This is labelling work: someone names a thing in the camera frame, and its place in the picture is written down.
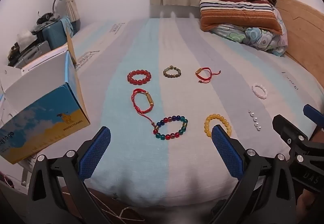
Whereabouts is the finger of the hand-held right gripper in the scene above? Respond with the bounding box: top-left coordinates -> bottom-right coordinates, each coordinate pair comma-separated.
272,114 -> 309,150
303,104 -> 324,129

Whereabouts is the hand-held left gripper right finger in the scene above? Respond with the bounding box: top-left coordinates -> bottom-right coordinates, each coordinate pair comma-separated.
211,124 -> 300,224

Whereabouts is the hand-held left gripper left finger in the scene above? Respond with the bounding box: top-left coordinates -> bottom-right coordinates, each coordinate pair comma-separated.
27,126 -> 119,224

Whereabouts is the yellow bead bracelet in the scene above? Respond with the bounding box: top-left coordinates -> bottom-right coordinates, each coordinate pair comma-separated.
204,114 -> 232,139

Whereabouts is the blue and yellow cardboard box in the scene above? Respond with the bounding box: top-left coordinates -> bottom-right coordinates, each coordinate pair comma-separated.
0,34 -> 91,165

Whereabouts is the multicolour glass bead bracelet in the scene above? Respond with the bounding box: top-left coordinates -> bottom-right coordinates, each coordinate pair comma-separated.
152,115 -> 188,141

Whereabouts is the long red cord bracelet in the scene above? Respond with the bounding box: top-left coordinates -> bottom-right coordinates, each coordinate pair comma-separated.
131,88 -> 157,128

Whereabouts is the short red cord bracelet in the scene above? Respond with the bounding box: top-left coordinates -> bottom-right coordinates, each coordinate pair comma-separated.
195,67 -> 221,84

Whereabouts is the person's right forearm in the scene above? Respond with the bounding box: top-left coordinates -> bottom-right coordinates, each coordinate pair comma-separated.
297,187 -> 324,224

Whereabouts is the brown rug with white lines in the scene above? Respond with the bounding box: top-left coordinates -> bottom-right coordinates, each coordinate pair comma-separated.
61,183 -> 228,224

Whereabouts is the wooden headboard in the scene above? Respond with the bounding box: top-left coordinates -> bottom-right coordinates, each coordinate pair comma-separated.
275,0 -> 324,103

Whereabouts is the floral quilt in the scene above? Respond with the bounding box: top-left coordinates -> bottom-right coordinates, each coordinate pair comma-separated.
210,7 -> 288,57

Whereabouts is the striped bed sheet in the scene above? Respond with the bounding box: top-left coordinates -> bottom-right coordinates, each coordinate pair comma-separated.
72,17 -> 324,208

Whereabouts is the striped orange pillow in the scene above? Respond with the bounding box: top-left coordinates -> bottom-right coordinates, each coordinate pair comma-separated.
199,0 -> 283,35

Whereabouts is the blue suitcase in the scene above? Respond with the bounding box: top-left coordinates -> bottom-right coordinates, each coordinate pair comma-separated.
42,20 -> 74,50

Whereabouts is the teal cloth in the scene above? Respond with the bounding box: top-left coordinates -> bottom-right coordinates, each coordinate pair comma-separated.
60,16 -> 74,37

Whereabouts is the black clutter pile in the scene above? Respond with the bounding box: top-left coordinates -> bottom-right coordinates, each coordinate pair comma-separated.
37,12 -> 60,26

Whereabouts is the pearl bead bracelet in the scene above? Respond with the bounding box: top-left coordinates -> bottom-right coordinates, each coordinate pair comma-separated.
248,110 -> 262,131

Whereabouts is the white bead bracelet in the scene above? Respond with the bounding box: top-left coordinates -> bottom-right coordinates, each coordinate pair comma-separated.
252,83 -> 268,99

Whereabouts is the red bead bracelet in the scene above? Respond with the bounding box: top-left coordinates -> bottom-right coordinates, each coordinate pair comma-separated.
127,69 -> 152,86

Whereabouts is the red cable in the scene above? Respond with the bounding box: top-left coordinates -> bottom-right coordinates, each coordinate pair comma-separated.
0,173 -> 16,189

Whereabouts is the brown wooden bead bracelet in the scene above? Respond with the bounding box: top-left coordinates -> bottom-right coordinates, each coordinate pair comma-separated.
163,65 -> 182,78

